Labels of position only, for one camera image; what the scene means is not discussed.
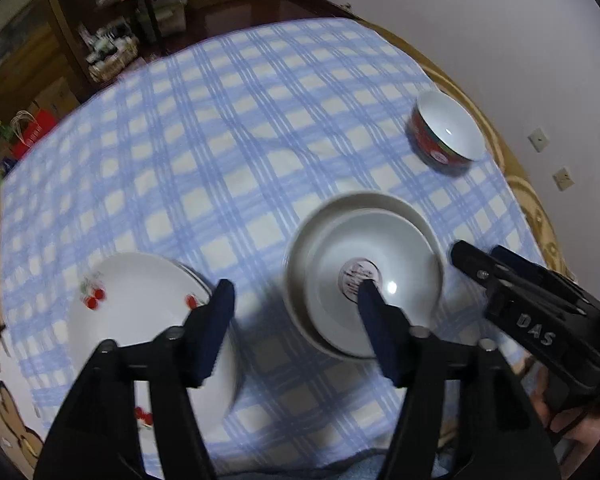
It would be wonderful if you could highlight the clear plastic storage box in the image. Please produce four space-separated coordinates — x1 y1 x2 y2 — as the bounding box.
140 0 188 38

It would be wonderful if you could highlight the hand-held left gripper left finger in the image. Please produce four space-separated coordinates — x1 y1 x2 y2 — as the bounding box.
32 279 237 480

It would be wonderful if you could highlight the small red patterned bowl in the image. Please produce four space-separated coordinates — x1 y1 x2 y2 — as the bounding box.
406 91 487 179

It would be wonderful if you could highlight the red paper bag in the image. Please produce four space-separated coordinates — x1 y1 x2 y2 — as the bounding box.
7 110 56 158

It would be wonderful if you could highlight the wooden wardrobe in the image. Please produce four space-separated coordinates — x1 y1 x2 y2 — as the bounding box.
0 0 81 126

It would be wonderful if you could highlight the cardboard box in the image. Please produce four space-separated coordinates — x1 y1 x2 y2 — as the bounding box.
25 77 81 121

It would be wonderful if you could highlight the small side table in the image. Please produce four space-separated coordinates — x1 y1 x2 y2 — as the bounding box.
95 0 188 43

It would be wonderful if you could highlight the small bowl with round print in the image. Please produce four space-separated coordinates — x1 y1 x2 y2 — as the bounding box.
299 209 442 359

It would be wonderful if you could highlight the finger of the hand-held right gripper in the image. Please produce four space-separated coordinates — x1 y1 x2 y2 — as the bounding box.
450 239 512 291
489 244 588 307

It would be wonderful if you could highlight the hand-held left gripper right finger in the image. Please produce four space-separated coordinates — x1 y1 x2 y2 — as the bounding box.
356 280 564 480

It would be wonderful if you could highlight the blue plaid cloth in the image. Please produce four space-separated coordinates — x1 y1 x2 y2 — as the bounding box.
0 19 538 476

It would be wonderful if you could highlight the large white bowl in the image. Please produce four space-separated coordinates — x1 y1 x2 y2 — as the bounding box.
281 191 447 362

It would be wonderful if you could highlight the person's right hand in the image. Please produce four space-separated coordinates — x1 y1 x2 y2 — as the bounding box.
531 365 600 444

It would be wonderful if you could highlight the wall socket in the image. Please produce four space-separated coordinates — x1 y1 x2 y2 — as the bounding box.
527 127 551 151
552 167 576 191

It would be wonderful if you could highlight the wicker basket with plush toys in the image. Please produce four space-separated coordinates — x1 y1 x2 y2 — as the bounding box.
82 25 141 83

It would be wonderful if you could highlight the wooden corner shelf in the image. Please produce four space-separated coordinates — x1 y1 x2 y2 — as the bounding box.
32 0 146 93

